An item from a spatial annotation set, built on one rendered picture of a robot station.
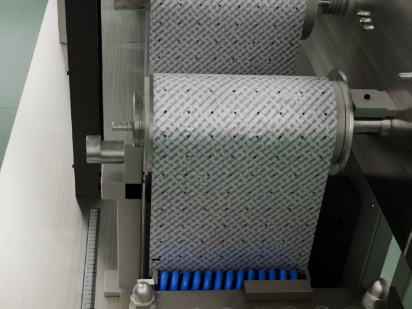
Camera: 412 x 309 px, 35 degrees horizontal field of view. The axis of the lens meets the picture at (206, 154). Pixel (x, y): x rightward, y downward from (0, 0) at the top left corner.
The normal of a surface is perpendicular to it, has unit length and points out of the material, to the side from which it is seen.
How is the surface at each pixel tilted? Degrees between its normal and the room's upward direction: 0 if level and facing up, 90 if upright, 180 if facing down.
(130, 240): 90
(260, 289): 0
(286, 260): 90
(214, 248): 90
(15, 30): 0
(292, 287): 0
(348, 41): 90
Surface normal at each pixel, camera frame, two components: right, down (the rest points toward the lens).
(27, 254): 0.07, -0.82
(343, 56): -0.99, -0.01
